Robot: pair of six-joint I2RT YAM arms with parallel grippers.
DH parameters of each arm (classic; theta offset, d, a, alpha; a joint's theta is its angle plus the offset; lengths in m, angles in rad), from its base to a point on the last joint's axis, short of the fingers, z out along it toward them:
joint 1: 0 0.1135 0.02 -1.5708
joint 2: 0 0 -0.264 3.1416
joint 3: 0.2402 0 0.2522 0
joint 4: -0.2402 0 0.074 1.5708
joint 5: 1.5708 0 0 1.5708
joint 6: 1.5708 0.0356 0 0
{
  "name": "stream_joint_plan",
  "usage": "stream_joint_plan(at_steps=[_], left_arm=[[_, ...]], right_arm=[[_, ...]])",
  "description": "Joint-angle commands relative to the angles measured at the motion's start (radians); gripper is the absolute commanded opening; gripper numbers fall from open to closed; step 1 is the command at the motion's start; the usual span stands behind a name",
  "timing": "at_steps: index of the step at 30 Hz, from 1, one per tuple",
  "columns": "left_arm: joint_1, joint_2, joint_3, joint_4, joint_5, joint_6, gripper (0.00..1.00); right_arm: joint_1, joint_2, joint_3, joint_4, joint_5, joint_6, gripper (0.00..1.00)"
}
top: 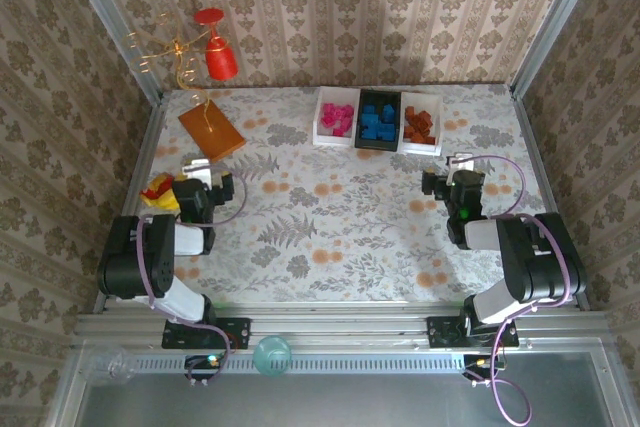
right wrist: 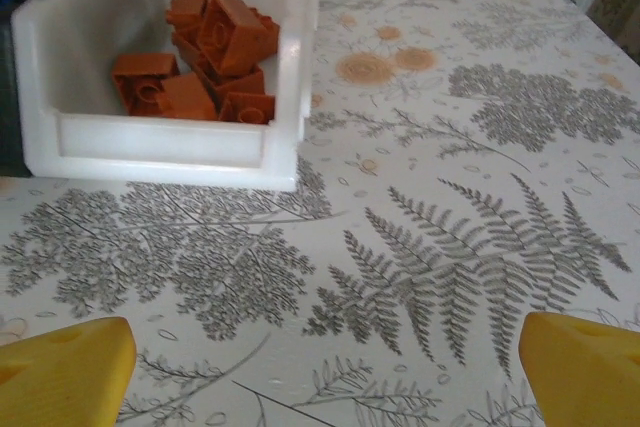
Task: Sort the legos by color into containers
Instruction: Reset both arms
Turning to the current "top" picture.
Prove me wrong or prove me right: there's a clear plastic cup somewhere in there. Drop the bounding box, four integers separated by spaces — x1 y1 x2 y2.
82 345 137 387

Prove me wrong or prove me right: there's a red wine glass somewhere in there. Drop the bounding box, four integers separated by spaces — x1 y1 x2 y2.
193 6 240 82

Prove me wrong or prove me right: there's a gold wire stand wooden base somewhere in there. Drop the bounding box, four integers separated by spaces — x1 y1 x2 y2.
124 13 248 164

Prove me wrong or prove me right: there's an aluminium side rail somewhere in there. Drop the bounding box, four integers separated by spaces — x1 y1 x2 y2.
93 96 166 316
509 89 591 311

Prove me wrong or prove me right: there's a grey slotted cable duct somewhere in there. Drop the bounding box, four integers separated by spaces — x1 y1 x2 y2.
119 352 469 376

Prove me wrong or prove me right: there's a red and yellow toy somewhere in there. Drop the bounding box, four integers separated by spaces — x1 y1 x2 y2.
139 172 176 201

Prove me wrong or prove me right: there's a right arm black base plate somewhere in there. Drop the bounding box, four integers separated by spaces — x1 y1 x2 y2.
425 315 520 349

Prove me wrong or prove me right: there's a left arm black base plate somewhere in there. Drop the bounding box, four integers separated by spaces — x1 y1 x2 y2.
160 316 252 351

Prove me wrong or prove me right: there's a white container for orange bricks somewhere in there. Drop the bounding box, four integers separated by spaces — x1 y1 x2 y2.
399 91 446 157

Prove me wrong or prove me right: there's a grey metal shelf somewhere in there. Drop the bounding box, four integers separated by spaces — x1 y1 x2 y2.
47 346 626 427

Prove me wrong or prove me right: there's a teal glass cup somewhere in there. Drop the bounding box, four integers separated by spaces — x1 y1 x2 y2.
252 335 293 377

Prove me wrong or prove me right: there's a small black connector board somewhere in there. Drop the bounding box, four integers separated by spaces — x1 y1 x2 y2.
462 354 504 383
184 354 224 383

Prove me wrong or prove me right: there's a black container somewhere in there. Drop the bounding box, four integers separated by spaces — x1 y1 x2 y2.
353 89 404 153

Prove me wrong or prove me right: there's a white container for pink bricks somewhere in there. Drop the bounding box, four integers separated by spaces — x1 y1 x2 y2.
312 85 362 148

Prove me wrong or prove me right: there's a floral tablecloth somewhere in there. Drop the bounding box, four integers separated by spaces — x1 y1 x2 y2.
114 84 574 306

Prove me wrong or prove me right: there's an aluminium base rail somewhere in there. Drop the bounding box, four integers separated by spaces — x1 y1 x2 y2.
73 304 609 348

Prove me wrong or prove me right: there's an aluminium frame post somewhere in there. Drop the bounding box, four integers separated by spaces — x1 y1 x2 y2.
509 0 609 98
55 0 164 103

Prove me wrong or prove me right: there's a yellow toy banana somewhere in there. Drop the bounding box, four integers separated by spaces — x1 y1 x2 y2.
144 174 182 213

